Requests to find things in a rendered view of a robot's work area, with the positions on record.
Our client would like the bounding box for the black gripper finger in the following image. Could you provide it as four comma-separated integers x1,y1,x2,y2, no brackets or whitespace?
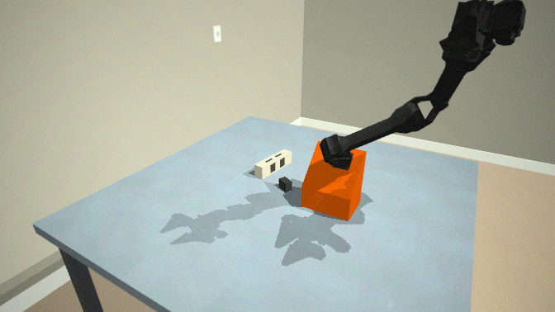
445,13,486,52

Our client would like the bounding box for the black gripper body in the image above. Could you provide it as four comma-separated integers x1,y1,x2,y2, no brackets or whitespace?
441,0,491,65

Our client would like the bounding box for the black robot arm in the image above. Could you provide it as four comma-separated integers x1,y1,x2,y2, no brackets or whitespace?
320,0,526,170

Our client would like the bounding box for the black two-prong plug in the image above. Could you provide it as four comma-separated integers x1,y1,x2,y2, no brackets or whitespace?
278,177,292,192

